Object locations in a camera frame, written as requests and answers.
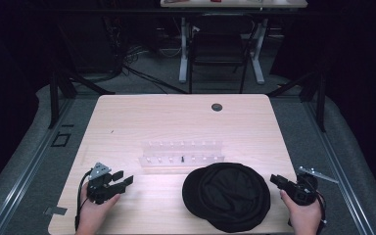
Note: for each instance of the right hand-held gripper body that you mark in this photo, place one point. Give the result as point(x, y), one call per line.
point(302, 192)

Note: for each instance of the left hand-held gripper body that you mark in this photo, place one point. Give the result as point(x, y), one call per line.
point(98, 191)

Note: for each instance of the person's left hand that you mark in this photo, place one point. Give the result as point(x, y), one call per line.
point(95, 210)

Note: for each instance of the person's right hand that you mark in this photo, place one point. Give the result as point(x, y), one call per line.
point(303, 217)

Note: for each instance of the grey tape strip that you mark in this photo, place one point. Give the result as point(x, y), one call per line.
point(56, 211)

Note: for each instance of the black hat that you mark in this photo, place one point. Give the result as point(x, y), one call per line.
point(226, 197)

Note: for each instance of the clear acrylic rack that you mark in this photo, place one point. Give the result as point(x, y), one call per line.
point(181, 155)

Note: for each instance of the black tape square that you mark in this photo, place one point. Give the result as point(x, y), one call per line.
point(61, 139)

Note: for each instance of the black metal stand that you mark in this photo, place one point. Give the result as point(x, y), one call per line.
point(313, 94)
point(62, 94)

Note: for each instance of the round grey table grommet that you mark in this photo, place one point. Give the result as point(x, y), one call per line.
point(216, 107)

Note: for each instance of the black chair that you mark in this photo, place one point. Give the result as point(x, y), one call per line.
point(220, 45)

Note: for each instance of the white-legged desk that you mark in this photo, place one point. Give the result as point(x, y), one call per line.
point(233, 4)

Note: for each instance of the aluminium floor rail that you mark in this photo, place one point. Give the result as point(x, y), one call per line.
point(29, 166)
point(338, 169)

